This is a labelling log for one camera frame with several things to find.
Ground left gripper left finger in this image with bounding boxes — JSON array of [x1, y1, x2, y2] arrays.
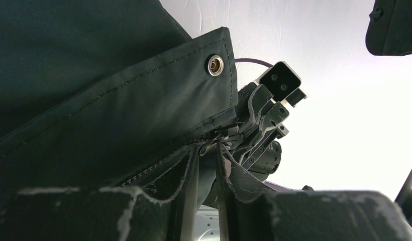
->
[[0, 145, 198, 240]]

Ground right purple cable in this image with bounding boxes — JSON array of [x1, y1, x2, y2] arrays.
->
[[234, 58, 275, 69]]

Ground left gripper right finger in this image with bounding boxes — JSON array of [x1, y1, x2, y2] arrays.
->
[[217, 144, 412, 240]]

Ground grey black gradient jacket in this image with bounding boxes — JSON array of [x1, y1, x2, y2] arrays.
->
[[0, 1, 238, 212]]

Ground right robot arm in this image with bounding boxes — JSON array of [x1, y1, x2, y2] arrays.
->
[[232, 82, 291, 192]]

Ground black tripod stand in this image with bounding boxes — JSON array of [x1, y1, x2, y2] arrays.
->
[[394, 169, 412, 227]]

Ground black perforated panel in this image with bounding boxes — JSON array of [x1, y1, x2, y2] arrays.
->
[[365, 0, 412, 56]]

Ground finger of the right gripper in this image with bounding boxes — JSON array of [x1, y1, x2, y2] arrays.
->
[[233, 102, 289, 163], [236, 83, 274, 133]]

